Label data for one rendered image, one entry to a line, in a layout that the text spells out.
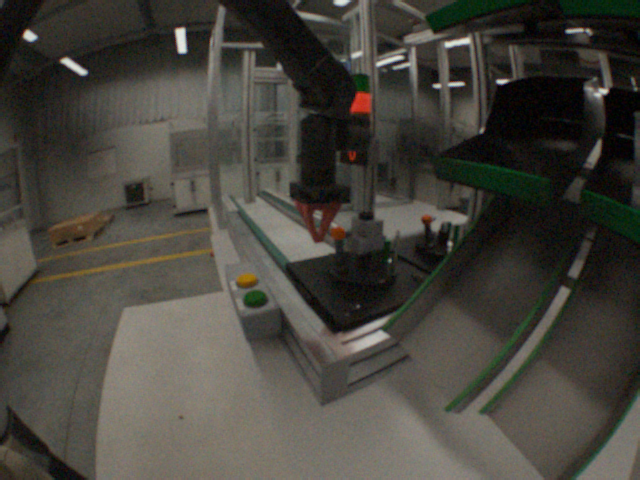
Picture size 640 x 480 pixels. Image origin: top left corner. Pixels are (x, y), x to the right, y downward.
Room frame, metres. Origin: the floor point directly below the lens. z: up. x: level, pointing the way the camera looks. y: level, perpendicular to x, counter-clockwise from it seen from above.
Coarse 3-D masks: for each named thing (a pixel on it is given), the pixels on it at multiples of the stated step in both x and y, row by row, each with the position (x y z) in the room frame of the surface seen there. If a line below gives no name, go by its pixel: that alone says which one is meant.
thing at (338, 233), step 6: (336, 228) 0.42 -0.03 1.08; (342, 228) 0.42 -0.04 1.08; (336, 234) 0.41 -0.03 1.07; (342, 234) 0.42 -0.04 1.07; (348, 234) 0.43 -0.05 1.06; (336, 240) 0.42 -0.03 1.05; (342, 240) 0.42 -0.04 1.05; (336, 246) 0.42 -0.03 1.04; (342, 246) 0.42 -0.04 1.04; (336, 252) 0.42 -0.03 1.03; (342, 252) 0.42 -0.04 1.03; (336, 258) 0.43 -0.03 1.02; (342, 258) 0.42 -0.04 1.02; (342, 264) 0.42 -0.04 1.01
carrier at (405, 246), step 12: (432, 228) 0.69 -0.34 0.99; (444, 228) 0.56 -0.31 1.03; (456, 228) 0.57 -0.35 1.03; (408, 240) 0.64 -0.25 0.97; (420, 240) 0.59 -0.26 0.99; (444, 240) 0.55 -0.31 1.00; (456, 240) 0.57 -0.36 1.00; (408, 252) 0.56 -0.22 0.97; (420, 252) 0.55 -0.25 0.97; (432, 252) 0.52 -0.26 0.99; (444, 252) 0.51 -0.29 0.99; (420, 264) 0.49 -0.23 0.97; (432, 264) 0.49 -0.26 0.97
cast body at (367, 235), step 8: (360, 216) 0.44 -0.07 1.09; (368, 216) 0.44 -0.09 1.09; (352, 224) 0.45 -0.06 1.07; (360, 224) 0.43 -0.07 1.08; (368, 224) 0.43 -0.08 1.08; (376, 224) 0.43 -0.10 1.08; (352, 232) 0.45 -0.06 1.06; (360, 232) 0.43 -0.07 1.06; (368, 232) 0.43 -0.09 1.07; (376, 232) 0.44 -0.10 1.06; (352, 240) 0.43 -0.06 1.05; (360, 240) 0.42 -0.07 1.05; (368, 240) 0.43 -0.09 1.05; (376, 240) 0.44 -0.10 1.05; (384, 240) 0.45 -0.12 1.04; (352, 248) 0.43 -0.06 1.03; (360, 248) 0.42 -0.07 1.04; (368, 248) 0.43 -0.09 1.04; (376, 248) 0.44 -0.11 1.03
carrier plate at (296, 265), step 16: (320, 256) 0.54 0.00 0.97; (288, 272) 0.49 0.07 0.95; (304, 272) 0.46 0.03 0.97; (320, 272) 0.46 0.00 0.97; (400, 272) 0.45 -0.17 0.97; (416, 272) 0.45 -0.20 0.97; (304, 288) 0.41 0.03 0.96; (320, 288) 0.40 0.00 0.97; (336, 288) 0.40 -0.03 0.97; (400, 288) 0.39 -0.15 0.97; (416, 288) 0.39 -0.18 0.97; (320, 304) 0.35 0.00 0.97; (336, 304) 0.35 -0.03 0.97; (368, 304) 0.34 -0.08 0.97; (384, 304) 0.34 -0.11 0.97; (400, 304) 0.34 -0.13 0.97; (336, 320) 0.31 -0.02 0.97; (352, 320) 0.30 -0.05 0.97; (368, 320) 0.31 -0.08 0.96
